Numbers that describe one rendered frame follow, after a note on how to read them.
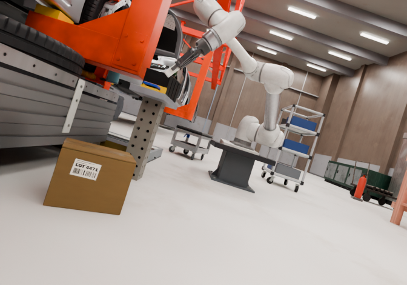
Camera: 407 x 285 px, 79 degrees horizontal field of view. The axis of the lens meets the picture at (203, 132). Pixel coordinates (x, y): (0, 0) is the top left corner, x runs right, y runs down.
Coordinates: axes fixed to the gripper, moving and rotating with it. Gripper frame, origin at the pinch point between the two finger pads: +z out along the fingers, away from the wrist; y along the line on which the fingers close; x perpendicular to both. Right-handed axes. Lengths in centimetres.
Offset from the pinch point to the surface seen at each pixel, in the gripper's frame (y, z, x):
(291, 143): 184, -69, -104
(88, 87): -13.0, 32.5, 11.9
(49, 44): -24.0, 31.8, 28.9
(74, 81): -24.2, 32.6, 11.9
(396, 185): 630, -352, -497
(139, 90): -4.5, 17.2, 0.5
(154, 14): 16.2, -11.5, 34.7
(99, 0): 46, 9, 80
